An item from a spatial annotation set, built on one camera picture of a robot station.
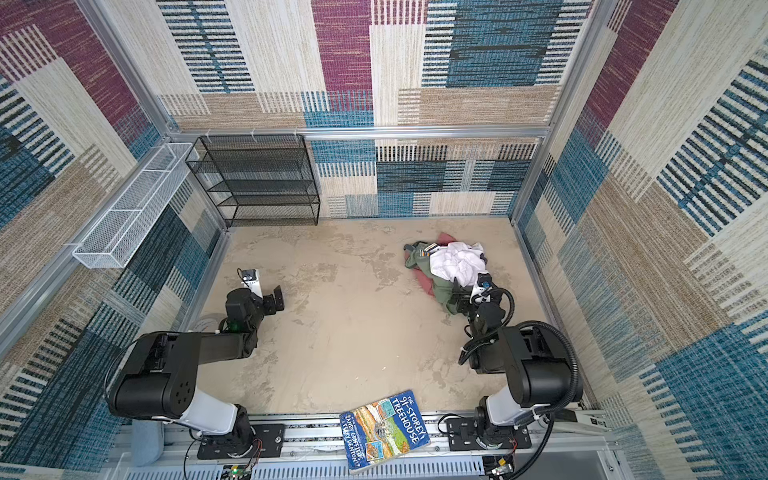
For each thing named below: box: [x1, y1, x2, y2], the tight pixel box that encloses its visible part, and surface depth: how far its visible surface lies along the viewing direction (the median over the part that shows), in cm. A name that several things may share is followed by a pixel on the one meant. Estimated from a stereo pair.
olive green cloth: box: [404, 241, 473, 315], surface depth 96 cm
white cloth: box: [430, 242, 488, 287], surface depth 95 cm
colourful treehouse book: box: [339, 390, 432, 473], surface depth 74 cm
